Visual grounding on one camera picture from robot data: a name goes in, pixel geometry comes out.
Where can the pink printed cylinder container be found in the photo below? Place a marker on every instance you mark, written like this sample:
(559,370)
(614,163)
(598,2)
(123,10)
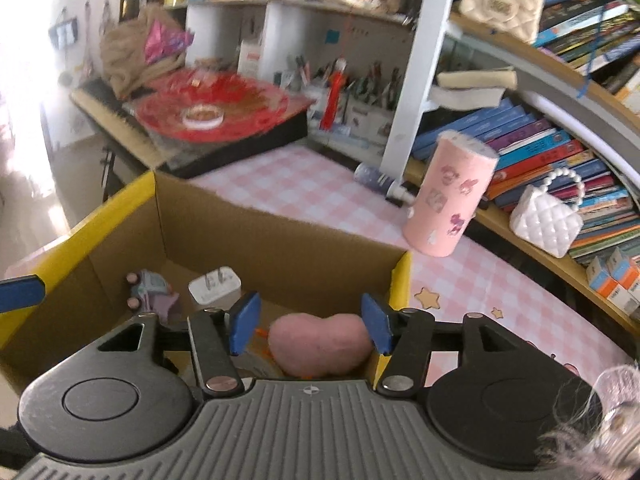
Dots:
(450,195)

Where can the white wooden bookshelf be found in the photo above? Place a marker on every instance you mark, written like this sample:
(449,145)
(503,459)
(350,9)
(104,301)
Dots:
(420,60)

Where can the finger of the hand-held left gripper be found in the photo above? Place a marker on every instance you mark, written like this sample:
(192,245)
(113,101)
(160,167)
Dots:
(20,294)

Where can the red tassel ornament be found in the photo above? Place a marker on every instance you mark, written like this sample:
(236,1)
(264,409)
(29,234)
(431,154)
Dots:
(336,90)

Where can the cream curled open book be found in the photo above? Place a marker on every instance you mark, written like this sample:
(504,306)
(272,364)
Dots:
(475,87)

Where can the blue glitter bottle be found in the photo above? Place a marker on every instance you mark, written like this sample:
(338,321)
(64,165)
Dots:
(375,177)

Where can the white stationery organizer with pens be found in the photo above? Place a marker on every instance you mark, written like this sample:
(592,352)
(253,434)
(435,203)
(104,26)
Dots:
(370,105)

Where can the grey furry pompom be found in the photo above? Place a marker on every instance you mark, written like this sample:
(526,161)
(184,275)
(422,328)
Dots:
(585,410)

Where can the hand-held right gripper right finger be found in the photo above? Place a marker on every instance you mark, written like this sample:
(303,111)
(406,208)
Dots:
(377,322)

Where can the pink heart plush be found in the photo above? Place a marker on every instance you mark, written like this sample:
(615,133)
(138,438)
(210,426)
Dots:
(320,345)

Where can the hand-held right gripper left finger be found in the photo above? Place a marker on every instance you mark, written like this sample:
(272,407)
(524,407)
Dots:
(245,320)

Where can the electronic piano keyboard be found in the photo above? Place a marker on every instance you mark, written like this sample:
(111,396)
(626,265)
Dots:
(115,120)

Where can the small blue purple toy figure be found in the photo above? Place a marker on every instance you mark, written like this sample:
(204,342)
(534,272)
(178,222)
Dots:
(152,292)

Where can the row of colourful books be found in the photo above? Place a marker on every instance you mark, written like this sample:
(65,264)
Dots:
(530,150)

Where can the leaning pile of paperbacks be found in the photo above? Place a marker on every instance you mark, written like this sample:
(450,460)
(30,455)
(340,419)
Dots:
(585,25)

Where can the yellow cardboard box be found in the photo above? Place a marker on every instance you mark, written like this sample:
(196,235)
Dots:
(225,230)

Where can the round red patterned tray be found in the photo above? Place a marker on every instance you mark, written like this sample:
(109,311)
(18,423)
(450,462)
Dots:
(220,105)

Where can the brown paper bag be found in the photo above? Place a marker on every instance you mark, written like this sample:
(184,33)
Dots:
(130,55)

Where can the white wall charger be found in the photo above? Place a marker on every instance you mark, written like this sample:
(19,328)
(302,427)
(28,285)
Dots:
(212,287)

